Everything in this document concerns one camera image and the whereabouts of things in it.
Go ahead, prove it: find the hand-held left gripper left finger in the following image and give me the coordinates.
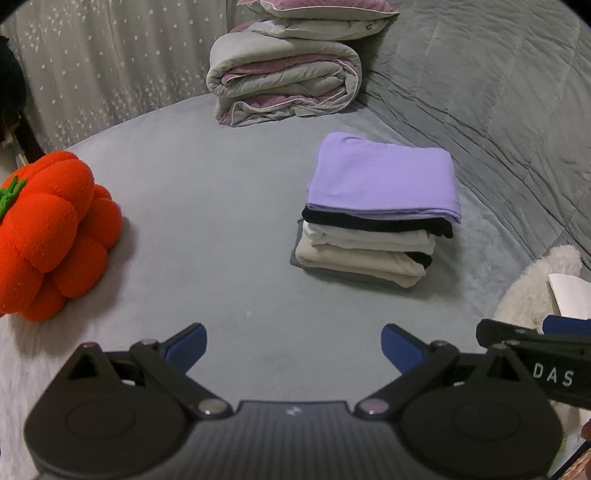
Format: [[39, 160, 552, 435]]
[[52, 322, 232, 420]]

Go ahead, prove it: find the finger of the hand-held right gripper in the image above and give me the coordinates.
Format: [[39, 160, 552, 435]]
[[542, 315, 591, 337], [476, 318, 591, 360]]

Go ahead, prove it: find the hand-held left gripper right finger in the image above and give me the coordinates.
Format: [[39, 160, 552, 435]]
[[353, 322, 539, 420]]

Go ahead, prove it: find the white book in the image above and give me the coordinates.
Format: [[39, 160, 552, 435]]
[[549, 273, 591, 319]]

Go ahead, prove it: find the white fluffy plush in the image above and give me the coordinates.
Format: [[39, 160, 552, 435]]
[[494, 244, 583, 333]]

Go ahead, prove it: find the beige folded garment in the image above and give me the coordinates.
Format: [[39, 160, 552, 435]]
[[295, 235, 428, 289]]

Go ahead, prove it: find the grey bed sheet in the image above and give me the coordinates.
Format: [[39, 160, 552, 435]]
[[0, 99, 568, 416]]

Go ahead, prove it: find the black folded garment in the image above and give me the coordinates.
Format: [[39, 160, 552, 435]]
[[301, 207, 454, 239]]

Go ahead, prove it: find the grey quilted blanket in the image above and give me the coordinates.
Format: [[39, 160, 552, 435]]
[[360, 0, 591, 278]]

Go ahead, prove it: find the grey star-print curtain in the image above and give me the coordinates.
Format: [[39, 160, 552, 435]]
[[0, 0, 241, 158]]

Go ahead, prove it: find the folded grey and purple quilt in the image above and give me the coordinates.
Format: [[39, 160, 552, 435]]
[[205, 21, 362, 127]]

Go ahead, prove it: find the dark hanging clothing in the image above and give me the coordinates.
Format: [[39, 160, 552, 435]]
[[0, 37, 26, 139]]

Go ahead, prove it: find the purple and grey pillow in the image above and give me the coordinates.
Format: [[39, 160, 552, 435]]
[[236, 0, 400, 40]]

